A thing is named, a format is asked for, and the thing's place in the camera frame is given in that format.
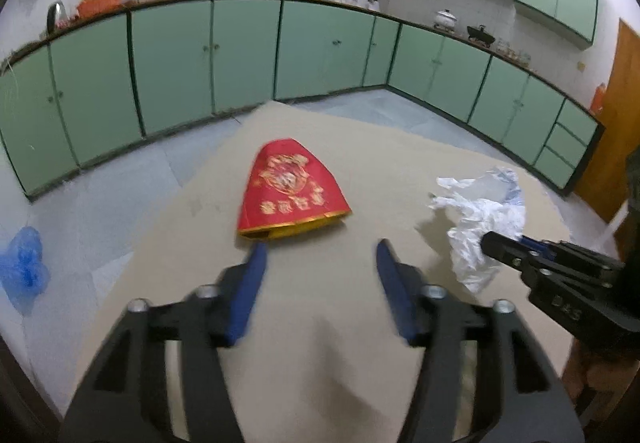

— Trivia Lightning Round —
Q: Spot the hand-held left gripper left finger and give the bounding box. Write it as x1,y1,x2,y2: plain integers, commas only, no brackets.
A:
57,242,268,443

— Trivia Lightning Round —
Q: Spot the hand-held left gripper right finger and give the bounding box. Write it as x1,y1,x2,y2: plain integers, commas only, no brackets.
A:
376,238,586,443

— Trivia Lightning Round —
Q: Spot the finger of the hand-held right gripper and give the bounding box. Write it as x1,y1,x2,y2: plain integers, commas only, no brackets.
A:
520,236,625,270
481,231,626,339

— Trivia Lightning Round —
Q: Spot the white plastic wrapper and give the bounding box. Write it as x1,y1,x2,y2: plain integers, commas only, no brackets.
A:
428,166,527,294

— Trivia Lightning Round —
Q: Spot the brown wooden door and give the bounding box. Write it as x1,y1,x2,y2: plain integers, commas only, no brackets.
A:
572,18,640,224

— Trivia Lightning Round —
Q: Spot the row of glass jars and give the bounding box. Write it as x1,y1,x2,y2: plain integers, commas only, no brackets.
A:
495,38,533,66

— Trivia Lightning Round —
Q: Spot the black wok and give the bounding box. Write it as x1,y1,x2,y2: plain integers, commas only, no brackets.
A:
466,24,496,46

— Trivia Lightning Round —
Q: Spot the blue plastic bag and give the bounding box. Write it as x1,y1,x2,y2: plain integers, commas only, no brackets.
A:
0,225,51,314

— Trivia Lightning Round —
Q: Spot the green base cabinet run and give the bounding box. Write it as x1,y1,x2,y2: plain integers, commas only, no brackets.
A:
0,0,606,201

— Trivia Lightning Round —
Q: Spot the orange plastic basin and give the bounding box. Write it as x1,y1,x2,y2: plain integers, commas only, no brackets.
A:
77,0,125,17

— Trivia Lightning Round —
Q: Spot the electric kettle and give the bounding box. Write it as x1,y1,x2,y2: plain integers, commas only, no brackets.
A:
46,0,68,34

